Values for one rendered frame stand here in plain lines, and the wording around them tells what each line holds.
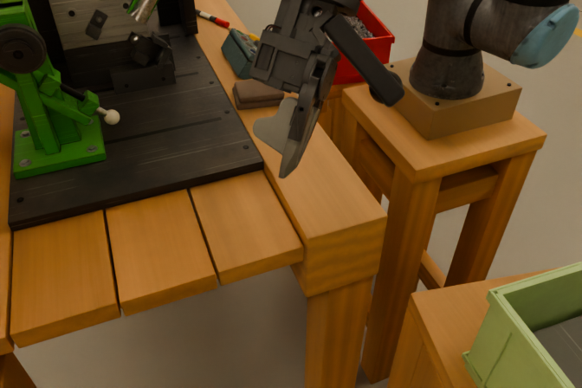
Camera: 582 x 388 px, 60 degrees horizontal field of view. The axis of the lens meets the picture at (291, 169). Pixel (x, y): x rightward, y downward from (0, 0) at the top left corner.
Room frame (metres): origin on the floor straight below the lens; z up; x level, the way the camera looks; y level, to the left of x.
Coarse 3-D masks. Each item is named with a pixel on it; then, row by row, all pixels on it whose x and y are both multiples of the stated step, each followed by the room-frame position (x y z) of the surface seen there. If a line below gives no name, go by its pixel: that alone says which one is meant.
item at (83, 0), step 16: (48, 0) 0.99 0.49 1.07; (64, 0) 1.00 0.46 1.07; (80, 0) 1.00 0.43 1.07; (96, 0) 1.01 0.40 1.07; (112, 0) 1.03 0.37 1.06; (128, 0) 1.04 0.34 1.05; (64, 16) 0.99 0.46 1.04; (80, 16) 1.00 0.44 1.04; (112, 16) 1.01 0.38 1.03; (128, 16) 1.02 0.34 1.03; (64, 32) 0.98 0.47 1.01; (80, 32) 0.98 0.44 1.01; (112, 32) 1.01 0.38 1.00; (128, 32) 1.02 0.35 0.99; (144, 32) 1.02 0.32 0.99; (64, 48) 0.96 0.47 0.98
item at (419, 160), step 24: (360, 96) 0.99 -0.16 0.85; (360, 120) 0.93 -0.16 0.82; (384, 120) 0.89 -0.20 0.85; (528, 120) 0.89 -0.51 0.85; (384, 144) 0.83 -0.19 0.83; (408, 144) 0.81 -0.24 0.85; (432, 144) 0.81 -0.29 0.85; (456, 144) 0.81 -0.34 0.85; (480, 144) 0.81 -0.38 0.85; (504, 144) 0.81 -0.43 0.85; (528, 144) 0.83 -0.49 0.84; (408, 168) 0.75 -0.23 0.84; (432, 168) 0.74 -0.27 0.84; (456, 168) 0.76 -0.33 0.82
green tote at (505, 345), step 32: (512, 288) 0.37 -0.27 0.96; (544, 288) 0.39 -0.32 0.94; (576, 288) 0.40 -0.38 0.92; (512, 320) 0.33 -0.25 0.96; (544, 320) 0.40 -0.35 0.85; (480, 352) 0.35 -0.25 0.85; (512, 352) 0.31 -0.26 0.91; (544, 352) 0.29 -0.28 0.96; (480, 384) 0.33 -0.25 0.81; (512, 384) 0.30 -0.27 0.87; (544, 384) 0.27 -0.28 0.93
